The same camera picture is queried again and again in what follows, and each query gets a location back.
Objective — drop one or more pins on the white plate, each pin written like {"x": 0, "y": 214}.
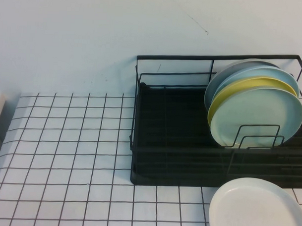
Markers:
{"x": 251, "y": 210}

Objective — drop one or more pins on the grey plate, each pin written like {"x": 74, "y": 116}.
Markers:
{"x": 211, "y": 91}

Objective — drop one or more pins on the mint green plate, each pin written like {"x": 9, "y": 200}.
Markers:
{"x": 252, "y": 114}

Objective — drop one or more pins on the yellow plate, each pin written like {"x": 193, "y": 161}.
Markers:
{"x": 253, "y": 83}

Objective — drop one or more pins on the light blue plate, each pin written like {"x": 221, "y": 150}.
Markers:
{"x": 279, "y": 74}

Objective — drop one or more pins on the white black-grid tablecloth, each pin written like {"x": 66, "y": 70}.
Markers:
{"x": 65, "y": 139}

